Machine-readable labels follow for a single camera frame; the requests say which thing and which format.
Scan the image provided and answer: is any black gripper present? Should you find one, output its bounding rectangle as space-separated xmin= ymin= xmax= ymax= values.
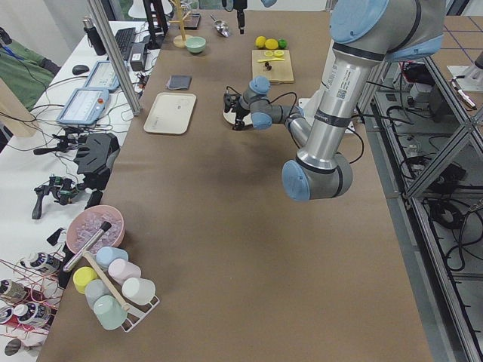
xmin=221 ymin=0 xmax=248 ymax=35
xmin=223 ymin=87 xmax=245 ymax=130

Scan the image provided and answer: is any cream round plate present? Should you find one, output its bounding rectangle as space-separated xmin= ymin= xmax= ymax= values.
xmin=223 ymin=109 xmax=253 ymax=128

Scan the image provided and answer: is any black tray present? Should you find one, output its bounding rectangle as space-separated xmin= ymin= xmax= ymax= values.
xmin=168 ymin=14 xmax=201 ymax=30

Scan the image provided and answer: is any cream rabbit tray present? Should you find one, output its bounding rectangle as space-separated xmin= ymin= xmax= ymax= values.
xmin=143 ymin=92 xmax=196 ymax=135

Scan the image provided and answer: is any metal scoop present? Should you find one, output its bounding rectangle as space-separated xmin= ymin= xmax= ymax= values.
xmin=210 ymin=14 xmax=232 ymax=38

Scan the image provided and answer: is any round yellow lemon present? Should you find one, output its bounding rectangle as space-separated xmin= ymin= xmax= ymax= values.
xmin=264 ymin=38 xmax=279 ymax=51

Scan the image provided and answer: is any green lime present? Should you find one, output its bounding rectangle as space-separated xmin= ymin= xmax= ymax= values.
xmin=278 ymin=38 xmax=288 ymax=50

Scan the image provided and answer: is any mint green bowl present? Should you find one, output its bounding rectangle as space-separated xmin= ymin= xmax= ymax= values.
xmin=185 ymin=36 xmax=207 ymax=54

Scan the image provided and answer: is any yellow plastic knife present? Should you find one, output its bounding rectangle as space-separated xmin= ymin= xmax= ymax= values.
xmin=257 ymin=57 xmax=285 ymax=63

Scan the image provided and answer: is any wooden mug tree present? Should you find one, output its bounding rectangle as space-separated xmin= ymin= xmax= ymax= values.
xmin=170 ymin=0 xmax=192 ymax=48

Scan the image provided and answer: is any wooden cutting board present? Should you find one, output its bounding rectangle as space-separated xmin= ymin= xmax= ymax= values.
xmin=251 ymin=50 xmax=294 ymax=84

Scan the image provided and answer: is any grey folded cloth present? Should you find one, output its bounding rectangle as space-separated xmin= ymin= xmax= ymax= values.
xmin=166 ymin=75 xmax=192 ymax=91

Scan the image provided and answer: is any black keyboard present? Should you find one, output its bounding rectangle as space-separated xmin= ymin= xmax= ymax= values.
xmin=115 ymin=27 xmax=136 ymax=61

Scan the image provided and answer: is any teach pendant far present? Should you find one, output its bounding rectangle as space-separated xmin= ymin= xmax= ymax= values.
xmin=84 ymin=60 xmax=119 ymax=92

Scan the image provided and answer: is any teach pendant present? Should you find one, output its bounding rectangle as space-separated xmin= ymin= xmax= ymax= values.
xmin=84 ymin=60 xmax=119 ymax=92
xmin=57 ymin=87 xmax=109 ymax=125

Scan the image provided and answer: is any black water bottle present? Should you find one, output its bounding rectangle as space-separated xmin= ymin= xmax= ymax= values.
xmin=82 ymin=16 xmax=106 ymax=56

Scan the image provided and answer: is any teach pendant near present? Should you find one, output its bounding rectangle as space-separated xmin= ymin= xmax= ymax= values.
xmin=57 ymin=87 xmax=109 ymax=125

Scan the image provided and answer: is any black computer mouse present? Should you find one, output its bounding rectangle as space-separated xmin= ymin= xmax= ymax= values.
xmin=72 ymin=64 xmax=90 ymax=75

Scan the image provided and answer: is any pink bowl with ice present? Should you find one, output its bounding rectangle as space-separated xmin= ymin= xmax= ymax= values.
xmin=66 ymin=205 xmax=125 ymax=254

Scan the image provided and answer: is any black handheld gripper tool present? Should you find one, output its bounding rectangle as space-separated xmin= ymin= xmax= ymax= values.
xmin=32 ymin=175 xmax=86 ymax=219

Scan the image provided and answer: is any pink cup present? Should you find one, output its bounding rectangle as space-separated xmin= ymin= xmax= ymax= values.
xmin=108 ymin=258 xmax=141 ymax=285

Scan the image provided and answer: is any blue cup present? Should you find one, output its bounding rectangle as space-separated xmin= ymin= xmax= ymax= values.
xmin=95 ymin=247 xmax=129 ymax=271

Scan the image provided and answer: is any white cup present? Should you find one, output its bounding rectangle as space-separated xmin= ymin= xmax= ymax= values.
xmin=122 ymin=278 xmax=155 ymax=305

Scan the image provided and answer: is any yellow cup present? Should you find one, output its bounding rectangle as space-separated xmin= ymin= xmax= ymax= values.
xmin=72 ymin=266 xmax=98 ymax=294

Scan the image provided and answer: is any grey cup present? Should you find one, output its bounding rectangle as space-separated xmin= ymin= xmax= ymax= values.
xmin=85 ymin=279 xmax=111 ymax=310

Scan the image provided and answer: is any white cup rack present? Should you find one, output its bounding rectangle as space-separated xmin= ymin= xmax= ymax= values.
xmin=82 ymin=251 xmax=161 ymax=333

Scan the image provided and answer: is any mint cup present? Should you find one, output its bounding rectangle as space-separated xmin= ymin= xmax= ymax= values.
xmin=93 ymin=295 xmax=128 ymax=330

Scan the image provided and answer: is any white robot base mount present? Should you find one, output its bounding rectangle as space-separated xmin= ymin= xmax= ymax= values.
xmin=297 ymin=37 xmax=355 ymax=135

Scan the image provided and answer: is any aluminium frame post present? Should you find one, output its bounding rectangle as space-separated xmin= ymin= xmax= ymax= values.
xmin=88 ymin=0 xmax=141 ymax=116

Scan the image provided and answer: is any metal ice scoop handle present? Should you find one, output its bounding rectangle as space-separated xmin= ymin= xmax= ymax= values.
xmin=63 ymin=221 xmax=112 ymax=273

